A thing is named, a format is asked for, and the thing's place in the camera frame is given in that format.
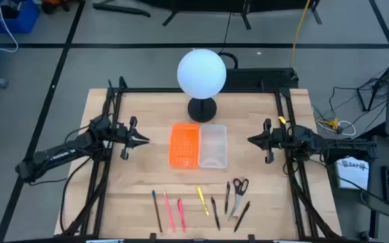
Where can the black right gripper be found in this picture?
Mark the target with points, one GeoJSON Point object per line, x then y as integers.
{"type": "Point", "coordinates": [277, 140]}

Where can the black aluminium table frame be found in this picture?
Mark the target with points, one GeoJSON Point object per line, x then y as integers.
{"type": "Point", "coordinates": [198, 90]}

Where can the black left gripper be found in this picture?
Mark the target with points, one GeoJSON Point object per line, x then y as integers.
{"type": "Point", "coordinates": [123, 135]}

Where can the black ballpoint pen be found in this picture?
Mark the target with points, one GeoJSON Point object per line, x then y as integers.
{"type": "Point", "coordinates": [215, 212]}
{"type": "Point", "coordinates": [227, 197]}

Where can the large blue plastic bin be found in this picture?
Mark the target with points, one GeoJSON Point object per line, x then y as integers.
{"type": "Point", "coordinates": [19, 22]}

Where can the orange and black object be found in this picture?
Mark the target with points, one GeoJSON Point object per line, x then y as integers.
{"type": "Point", "coordinates": [54, 5]}

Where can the dark brown pencil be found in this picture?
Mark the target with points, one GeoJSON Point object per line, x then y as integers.
{"type": "Point", "coordinates": [242, 216]}

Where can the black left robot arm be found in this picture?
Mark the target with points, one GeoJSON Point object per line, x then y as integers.
{"type": "Point", "coordinates": [63, 155]}

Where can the yellow highlighter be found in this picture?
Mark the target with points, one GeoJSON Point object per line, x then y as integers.
{"type": "Point", "coordinates": [202, 200]}

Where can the white globe lamp black base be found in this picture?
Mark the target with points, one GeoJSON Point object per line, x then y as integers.
{"type": "Point", "coordinates": [201, 74]}

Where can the white printed paper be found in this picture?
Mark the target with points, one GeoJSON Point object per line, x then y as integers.
{"type": "Point", "coordinates": [353, 175]}

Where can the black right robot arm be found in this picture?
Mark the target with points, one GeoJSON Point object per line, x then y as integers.
{"type": "Point", "coordinates": [336, 146]}

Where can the blue-tipped dark pencil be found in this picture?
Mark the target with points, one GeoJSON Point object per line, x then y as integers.
{"type": "Point", "coordinates": [156, 211]}

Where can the pink pencil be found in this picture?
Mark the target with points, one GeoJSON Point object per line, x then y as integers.
{"type": "Point", "coordinates": [169, 212]}

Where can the pink highlighter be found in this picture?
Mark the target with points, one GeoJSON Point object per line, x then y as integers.
{"type": "Point", "coordinates": [181, 214]}

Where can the orange plastic basket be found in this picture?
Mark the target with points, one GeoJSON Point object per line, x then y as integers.
{"type": "Point", "coordinates": [184, 145]}

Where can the clear plastic supply box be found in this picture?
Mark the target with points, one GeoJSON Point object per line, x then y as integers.
{"type": "Point", "coordinates": [213, 145]}

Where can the black perforated computer case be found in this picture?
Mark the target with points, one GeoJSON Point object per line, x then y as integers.
{"type": "Point", "coordinates": [262, 78]}

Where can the dark grey desk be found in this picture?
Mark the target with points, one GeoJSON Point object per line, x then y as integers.
{"type": "Point", "coordinates": [383, 155]}

